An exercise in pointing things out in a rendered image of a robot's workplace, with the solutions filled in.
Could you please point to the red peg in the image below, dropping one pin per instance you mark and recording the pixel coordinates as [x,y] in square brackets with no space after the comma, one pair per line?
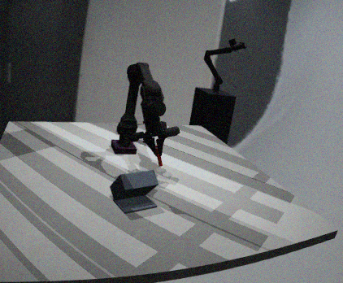
[159,157]

